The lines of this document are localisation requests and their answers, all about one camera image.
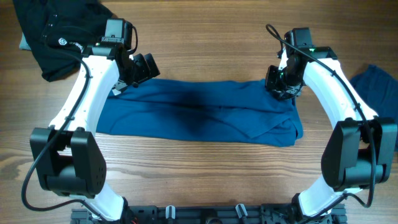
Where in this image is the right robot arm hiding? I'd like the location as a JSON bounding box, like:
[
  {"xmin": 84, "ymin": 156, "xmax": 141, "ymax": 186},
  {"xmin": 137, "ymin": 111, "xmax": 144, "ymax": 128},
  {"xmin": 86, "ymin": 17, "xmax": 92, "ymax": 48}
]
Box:
[{"xmin": 265, "ymin": 24, "xmax": 397, "ymax": 223}]

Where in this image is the dark navy crumpled garment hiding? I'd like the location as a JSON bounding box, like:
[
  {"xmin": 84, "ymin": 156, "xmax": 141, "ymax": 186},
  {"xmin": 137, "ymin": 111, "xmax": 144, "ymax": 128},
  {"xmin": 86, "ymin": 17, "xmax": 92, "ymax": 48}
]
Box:
[{"xmin": 349, "ymin": 64, "xmax": 398, "ymax": 152}]

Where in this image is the left black camera cable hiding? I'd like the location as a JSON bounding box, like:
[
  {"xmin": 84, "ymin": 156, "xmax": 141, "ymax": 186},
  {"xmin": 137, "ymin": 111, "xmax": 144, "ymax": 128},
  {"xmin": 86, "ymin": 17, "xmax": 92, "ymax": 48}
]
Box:
[{"xmin": 21, "ymin": 26, "xmax": 139, "ymax": 223}]

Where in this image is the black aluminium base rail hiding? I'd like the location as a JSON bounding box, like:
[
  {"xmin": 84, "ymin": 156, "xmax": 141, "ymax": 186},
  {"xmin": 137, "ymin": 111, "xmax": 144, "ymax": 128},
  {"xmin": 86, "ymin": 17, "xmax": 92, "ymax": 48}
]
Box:
[{"xmin": 70, "ymin": 203, "xmax": 348, "ymax": 224}]

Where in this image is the black folded polo shirt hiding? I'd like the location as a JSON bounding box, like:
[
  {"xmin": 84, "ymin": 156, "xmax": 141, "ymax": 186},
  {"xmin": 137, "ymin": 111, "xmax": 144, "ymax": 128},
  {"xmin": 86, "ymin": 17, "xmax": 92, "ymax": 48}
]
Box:
[{"xmin": 13, "ymin": 0, "xmax": 113, "ymax": 82}]

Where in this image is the blue polo shirt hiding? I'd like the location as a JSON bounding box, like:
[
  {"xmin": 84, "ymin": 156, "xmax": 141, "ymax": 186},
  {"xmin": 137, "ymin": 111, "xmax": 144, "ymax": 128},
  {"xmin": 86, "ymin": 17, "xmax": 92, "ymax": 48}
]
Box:
[{"xmin": 96, "ymin": 78, "xmax": 303, "ymax": 147}]

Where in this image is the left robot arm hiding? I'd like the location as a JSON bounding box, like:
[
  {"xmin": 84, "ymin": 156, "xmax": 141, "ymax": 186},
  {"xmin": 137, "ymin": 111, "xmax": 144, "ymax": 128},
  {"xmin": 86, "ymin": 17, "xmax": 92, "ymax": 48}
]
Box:
[{"xmin": 21, "ymin": 19, "xmax": 160, "ymax": 223}]

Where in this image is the grey folded cloth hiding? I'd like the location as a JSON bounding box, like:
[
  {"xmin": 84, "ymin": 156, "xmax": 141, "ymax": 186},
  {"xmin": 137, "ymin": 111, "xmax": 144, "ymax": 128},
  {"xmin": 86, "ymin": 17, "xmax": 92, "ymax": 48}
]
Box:
[{"xmin": 19, "ymin": 34, "xmax": 31, "ymax": 51}]

